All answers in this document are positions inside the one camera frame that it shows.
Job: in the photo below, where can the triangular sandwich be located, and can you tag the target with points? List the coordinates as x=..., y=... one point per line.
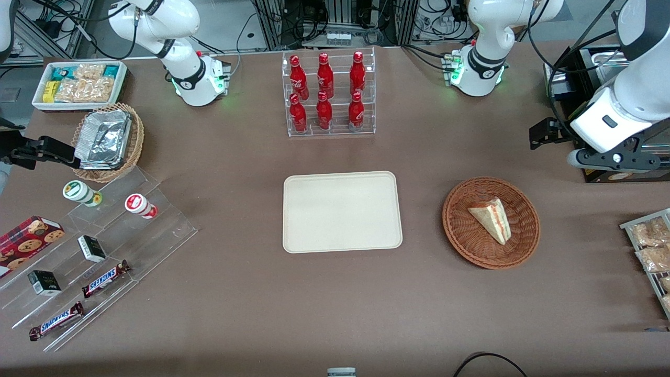
x=492, y=217

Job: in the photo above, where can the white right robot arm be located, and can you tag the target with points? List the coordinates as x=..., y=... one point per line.
x=183, y=63

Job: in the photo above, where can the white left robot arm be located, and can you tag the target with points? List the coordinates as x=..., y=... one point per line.
x=487, y=31

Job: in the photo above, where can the aluminium foil tray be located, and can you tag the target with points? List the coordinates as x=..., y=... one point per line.
x=103, y=139

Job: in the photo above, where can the tray of packaged cookies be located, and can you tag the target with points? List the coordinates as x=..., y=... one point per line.
x=628, y=226

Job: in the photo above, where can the light wicker basket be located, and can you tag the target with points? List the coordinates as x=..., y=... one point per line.
x=135, y=146

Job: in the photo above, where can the brown wicker basket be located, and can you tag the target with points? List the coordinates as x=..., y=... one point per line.
x=468, y=238

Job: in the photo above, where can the beige plastic tray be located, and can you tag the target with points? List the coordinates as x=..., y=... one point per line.
x=343, y=212

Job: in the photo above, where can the black metal equipment box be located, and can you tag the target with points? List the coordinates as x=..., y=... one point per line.
x=576, y=104

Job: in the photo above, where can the green lid yogurt cup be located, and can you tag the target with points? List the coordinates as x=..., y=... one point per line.
x=77, y=190

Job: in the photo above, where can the white plastic bin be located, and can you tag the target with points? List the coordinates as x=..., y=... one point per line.
x=39, y=104

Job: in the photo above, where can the yellow snack pack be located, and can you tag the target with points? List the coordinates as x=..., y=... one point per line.
x=51, y=91

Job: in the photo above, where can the clear cracker bag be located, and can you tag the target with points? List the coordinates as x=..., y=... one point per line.
x=89, y=71
x=86, y=90

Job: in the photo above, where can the clear pastry bag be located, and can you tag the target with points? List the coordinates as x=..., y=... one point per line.
x=654, y=258
x=665, y=284
x=651, y=233
x=666, y=302

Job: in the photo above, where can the teal snack pack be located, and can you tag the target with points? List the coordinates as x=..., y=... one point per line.
x=111, y=71
x=62, y=72

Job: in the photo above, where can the red tartan cookie box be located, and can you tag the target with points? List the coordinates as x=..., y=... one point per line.
x=26, y=243

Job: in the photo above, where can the red lid yogurt cup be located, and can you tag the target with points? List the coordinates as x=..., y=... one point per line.
x=137, y=203

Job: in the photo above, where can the small black carton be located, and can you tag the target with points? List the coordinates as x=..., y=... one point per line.
x=44, y=283
x=91, y=248

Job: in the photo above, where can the clear acrylic stepped shelf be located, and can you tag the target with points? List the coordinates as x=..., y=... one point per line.
x=157, y=235

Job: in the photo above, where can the Snickers chocolate bar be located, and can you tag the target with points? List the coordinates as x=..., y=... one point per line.
x=104, y=279
x=56, y=321

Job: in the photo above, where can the red cola bottle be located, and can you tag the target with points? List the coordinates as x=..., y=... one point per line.
x=356, y=111
x=357, y=73
x=298, y=78
x=298, y=115
x=325, y=76
x=324, y=112

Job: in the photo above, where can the clear acrylic bottle rack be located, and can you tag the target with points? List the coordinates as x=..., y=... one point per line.
x=338, y=130

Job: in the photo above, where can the white power strip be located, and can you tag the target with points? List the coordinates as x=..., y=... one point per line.
x=338, y=38

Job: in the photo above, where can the aluminium equipment frame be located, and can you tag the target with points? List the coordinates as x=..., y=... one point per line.
x=335, y=15

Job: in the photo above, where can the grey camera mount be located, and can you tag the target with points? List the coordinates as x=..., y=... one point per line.
x=341, y=373

